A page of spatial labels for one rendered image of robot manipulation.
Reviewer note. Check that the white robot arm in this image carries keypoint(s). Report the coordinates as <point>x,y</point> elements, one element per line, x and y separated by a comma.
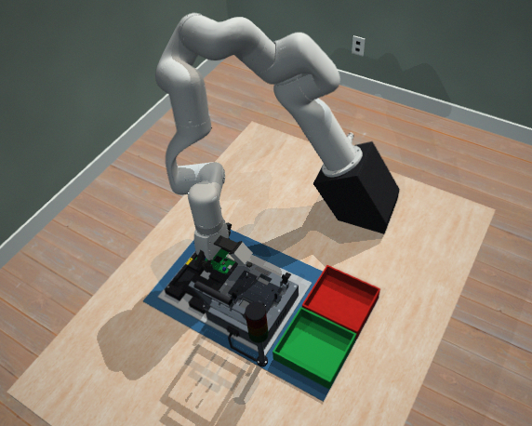
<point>274,62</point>

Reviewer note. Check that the green circuit board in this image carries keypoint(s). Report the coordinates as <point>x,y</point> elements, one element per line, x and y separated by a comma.
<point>222,262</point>

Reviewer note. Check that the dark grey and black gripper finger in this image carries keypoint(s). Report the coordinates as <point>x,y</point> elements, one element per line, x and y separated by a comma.
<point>200,262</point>
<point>229,226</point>

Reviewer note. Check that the green bin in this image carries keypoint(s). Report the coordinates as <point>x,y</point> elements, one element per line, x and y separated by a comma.
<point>316,346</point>

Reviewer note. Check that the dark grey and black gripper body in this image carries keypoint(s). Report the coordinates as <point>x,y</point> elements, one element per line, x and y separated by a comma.
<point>206,242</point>

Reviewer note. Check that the red open-top bin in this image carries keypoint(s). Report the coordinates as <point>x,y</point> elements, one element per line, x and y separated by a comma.
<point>338,295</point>

